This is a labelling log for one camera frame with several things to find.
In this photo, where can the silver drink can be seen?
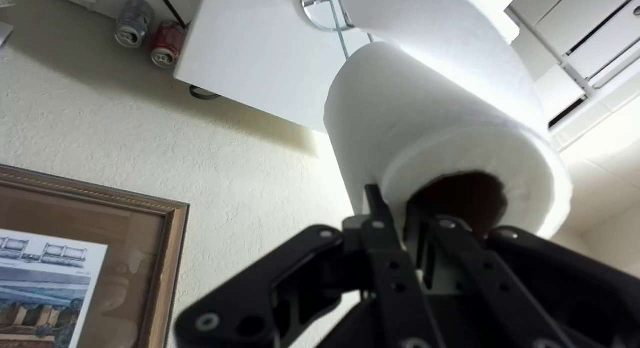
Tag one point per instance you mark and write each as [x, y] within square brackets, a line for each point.
[134, 22]

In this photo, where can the white drawer cabinet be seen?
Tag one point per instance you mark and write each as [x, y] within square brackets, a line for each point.
[590, 32]

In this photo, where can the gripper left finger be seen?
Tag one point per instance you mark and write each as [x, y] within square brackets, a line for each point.
[385, 268]

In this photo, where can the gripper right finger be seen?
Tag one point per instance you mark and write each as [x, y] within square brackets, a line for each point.
[550, 278]

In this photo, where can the white paper towel roll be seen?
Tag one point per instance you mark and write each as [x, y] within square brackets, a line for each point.
[430, 112]

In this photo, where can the wood framed picture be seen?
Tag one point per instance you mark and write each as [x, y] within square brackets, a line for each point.
[150, 268]

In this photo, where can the red drink can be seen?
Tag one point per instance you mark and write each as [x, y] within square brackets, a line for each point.
[167, 43]

